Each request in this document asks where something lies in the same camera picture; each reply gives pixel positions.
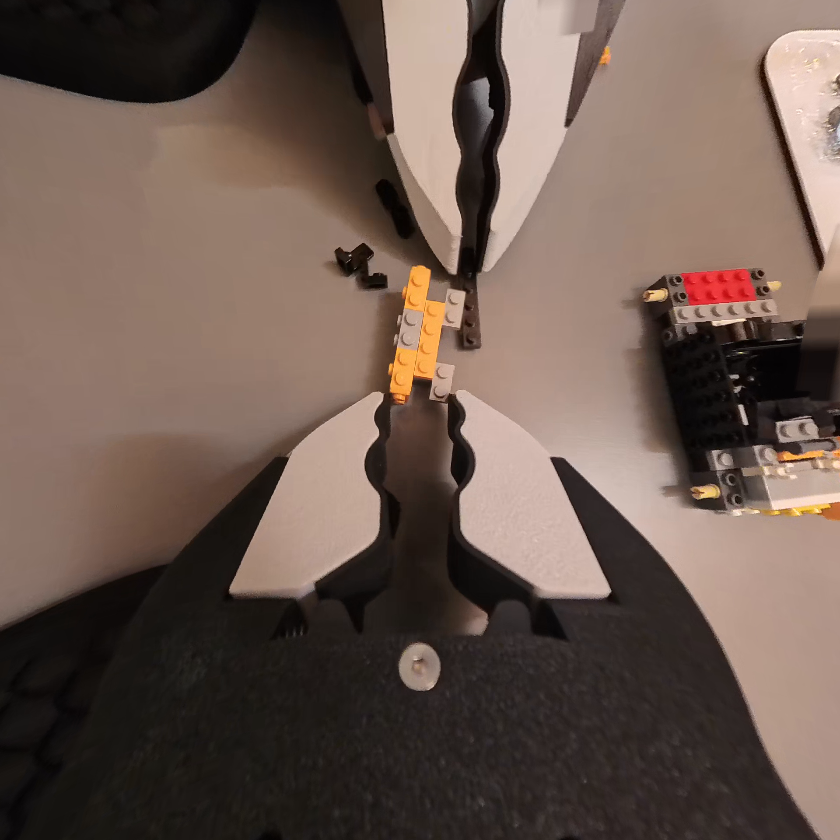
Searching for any black red toy car chassis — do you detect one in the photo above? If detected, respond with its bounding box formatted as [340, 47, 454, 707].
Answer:
[643, 268, 840, 521]

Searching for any long black toy plate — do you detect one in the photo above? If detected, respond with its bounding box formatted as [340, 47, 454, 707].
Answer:
[458, 272, 486, 349]

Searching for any instruction booklet on stand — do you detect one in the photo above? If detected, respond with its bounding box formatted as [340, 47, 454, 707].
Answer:
[761, 29, 840, 271]

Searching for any clear bag of dark parts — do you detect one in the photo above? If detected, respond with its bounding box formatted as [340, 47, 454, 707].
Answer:
[812, 58, 840, 160]

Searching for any black textured pad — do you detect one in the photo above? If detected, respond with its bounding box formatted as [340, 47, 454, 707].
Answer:
[0, 563, 166, 840]

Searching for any orange grey brick assembly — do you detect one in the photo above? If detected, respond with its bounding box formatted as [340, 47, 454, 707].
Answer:
[387, 265, 458, 405]

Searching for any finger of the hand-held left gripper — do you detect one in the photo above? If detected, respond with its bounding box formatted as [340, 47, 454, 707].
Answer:
[377, 0, 475, 275]
[478, 0, 585, 273]

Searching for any black two-hole toy piece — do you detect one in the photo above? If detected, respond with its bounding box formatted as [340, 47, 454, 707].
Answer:
[374, 178, 416, 239]

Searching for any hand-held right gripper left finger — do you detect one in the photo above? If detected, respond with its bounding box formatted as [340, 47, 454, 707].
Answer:
[228, 392, 399, 634]

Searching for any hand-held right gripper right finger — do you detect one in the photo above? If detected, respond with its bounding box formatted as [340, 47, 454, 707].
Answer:
[448, 390, 611, 638]

